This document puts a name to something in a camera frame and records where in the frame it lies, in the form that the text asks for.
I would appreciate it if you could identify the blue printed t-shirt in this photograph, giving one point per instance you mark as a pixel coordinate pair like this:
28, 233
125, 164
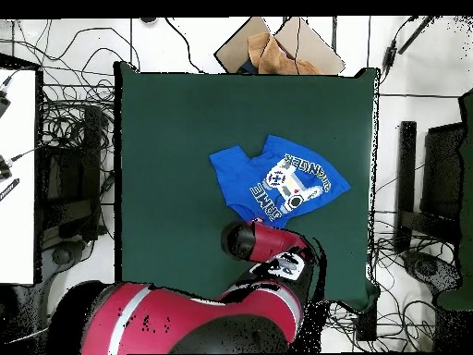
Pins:
240, 173

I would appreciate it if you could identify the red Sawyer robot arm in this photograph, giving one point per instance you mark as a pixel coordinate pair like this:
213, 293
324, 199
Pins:
184, 318

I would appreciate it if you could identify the dark green table cloth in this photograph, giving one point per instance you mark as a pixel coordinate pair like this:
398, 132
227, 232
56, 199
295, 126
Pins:
166, 240

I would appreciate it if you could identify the tan towel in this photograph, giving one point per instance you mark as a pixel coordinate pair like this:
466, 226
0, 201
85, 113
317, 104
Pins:
277, 61

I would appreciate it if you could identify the brown cardboard box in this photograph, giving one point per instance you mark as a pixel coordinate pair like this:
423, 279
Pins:
314, 48

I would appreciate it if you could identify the green draped cloth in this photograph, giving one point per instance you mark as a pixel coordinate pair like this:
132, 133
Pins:
466, 222

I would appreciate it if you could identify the black power adapter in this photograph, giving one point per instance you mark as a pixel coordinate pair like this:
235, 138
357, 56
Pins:
389, 55

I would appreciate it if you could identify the white desk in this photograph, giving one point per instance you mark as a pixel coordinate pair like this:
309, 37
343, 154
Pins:
18, 222

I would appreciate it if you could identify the thin black rod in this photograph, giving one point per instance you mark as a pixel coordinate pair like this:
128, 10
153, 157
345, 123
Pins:
415, 35

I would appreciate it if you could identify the black striped bar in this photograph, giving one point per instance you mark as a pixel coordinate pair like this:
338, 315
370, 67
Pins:
9, 189

